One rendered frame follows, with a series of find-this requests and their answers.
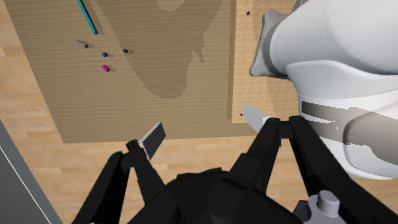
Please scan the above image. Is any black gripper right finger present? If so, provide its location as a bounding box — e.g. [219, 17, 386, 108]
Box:
[207, 103, 398, 224]

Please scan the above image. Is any small magenta block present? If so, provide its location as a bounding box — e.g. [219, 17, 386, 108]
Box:
[102, 65, 110, 72]

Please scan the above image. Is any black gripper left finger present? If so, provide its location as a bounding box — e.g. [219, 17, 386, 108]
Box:
[71, 122, 181, 224]

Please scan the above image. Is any turquoise rod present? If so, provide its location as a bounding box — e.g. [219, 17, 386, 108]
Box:
[77, 0, 98, 34]

